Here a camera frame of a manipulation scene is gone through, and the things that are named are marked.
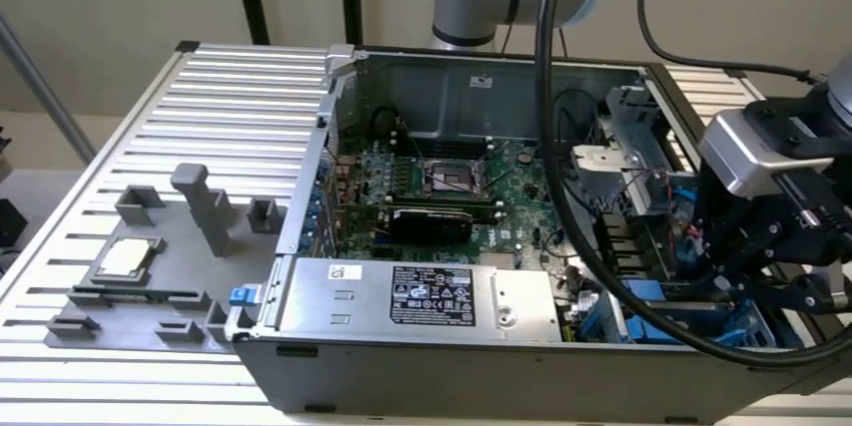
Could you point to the open black PC case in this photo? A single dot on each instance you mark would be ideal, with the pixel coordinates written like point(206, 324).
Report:
point(466, 381)

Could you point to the black graphics card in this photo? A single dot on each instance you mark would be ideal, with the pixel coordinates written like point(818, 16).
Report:
point(426, 226)

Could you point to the black box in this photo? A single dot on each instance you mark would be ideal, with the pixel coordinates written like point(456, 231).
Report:
point(12, 221)

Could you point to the silver metal bracket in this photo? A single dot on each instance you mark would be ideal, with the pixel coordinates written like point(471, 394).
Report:
point(602, 159)

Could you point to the white sticker label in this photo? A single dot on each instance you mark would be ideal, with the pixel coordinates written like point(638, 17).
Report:
point(480, 82)

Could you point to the silver finned heat sink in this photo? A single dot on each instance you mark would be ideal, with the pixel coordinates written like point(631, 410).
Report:
point(499, 261)

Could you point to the CPU socket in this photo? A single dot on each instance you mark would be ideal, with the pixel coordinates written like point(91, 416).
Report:
point(450, 177)

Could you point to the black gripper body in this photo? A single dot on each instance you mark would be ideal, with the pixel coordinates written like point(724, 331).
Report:
point(732, 211)

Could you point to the blue-grey plastic disk bay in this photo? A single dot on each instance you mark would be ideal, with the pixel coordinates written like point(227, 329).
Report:
point(759, 328)

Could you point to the green motherboard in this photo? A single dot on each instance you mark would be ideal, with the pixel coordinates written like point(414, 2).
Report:
point(526, 206)

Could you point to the grey metal pole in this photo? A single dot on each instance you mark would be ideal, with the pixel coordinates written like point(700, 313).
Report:
point(40, 87)

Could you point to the metal drive cage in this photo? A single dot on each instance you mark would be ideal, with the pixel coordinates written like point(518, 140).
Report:
point(632, 122)

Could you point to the silver CPU chip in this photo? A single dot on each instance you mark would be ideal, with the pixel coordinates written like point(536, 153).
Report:
point(127, 259)

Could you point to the black table corner cap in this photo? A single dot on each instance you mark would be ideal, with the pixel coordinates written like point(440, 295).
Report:
point(188, 46)
point(735, 74)

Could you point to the coin cell battery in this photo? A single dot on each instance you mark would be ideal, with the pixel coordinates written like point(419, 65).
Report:
point(526, 156)

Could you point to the green RAM stick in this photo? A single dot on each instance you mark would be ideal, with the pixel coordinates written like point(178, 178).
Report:
point(154, 295)

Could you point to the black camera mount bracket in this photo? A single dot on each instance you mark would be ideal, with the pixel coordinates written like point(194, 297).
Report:
point(775, 114)

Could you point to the grey parts rack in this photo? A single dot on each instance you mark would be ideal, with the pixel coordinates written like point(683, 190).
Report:
point(167, 266)

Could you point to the blue plastic latch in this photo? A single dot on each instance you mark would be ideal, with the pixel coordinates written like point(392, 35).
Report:
point(243, 295)

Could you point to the silver power supply unit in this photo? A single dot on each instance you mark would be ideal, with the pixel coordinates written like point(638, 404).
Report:
point(332, 306)

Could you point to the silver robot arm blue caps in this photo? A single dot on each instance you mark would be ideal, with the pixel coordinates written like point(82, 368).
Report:
point(466, 7)

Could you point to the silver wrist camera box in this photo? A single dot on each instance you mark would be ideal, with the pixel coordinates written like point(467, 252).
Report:
point(752, 161)

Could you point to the black plastic air shroud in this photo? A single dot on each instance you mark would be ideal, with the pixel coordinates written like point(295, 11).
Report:
point(639, 246)

